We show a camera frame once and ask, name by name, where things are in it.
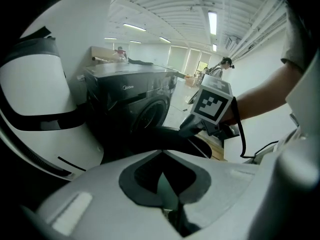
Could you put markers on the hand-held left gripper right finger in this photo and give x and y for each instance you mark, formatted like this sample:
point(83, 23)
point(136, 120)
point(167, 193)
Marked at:
point(225, 184)

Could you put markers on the person's right forearm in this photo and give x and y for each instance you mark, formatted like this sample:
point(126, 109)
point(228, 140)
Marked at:
point(265, 96)

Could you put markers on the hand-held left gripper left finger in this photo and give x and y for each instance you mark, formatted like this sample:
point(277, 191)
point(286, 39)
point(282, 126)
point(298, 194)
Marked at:
point(100, 196)

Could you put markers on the open brown cardboard box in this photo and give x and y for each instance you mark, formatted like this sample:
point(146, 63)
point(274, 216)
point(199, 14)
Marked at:
point(102, 51)

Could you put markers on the person's grey shirt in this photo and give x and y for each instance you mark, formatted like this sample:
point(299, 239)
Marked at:
point(297, 34)

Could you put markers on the black cloth pouch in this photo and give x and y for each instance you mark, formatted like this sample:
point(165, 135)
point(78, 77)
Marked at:
point(141, 62)

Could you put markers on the lit long ceiling light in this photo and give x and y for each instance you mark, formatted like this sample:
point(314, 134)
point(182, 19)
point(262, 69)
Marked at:
point(165, 39)
point(212, 22)
point(134, 27)

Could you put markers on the white and black machine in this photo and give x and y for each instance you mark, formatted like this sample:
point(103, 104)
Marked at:
point(35, 96)

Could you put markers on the wooden slat board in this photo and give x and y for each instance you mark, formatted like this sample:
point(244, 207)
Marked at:
point(210, 146)

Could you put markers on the metal tube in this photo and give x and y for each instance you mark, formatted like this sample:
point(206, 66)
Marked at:
point(101, 58)

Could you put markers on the clear bottle with red cap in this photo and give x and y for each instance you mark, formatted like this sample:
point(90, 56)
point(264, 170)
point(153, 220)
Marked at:
point(120, 55)

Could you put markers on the black washing machine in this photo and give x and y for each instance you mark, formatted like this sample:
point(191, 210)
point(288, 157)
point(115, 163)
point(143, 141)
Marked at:
point(120, 91)

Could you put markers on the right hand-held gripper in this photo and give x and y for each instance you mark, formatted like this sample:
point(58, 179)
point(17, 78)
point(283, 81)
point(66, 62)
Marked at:
point(210, 104)

